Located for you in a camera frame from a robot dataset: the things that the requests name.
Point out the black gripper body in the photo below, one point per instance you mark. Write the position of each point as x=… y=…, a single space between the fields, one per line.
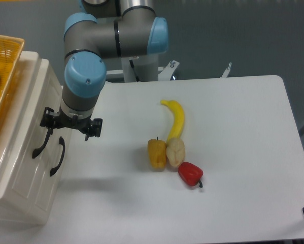
x=63 y=121

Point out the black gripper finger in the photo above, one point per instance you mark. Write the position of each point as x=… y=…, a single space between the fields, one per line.
x=50 y=120
x=93 y=128

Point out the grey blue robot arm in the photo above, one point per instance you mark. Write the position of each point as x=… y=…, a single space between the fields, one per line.
x=102 y=30

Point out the white drawer cabinet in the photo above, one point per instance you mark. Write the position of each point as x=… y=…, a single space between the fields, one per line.
x=14 y=208

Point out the yellow toy bell pepper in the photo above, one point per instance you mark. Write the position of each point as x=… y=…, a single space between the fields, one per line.
x=157 y=153

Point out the yellow woven basket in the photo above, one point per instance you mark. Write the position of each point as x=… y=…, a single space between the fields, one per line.
x=10 y=51

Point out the yellow toy banana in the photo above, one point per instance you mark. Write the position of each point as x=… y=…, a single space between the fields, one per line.
x=179 y=118

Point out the cream toy garlic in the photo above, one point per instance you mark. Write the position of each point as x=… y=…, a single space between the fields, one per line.
x=175 y=152

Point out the red toy bell pepper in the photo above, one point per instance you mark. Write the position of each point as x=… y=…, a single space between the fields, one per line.
x=190 y=174

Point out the white right clamp bracket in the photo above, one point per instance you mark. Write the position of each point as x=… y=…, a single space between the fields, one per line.
x=226 y=71

